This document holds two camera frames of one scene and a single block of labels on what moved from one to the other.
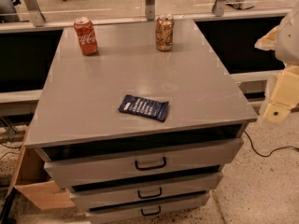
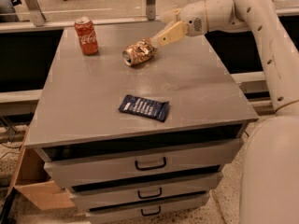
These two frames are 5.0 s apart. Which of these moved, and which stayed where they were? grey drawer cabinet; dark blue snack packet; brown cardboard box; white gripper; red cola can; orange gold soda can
Moved: orange gold soda can; white gripper
Stayed: red cola can; dark blue snack packet; grey drawer cabinet; brown cardboard box
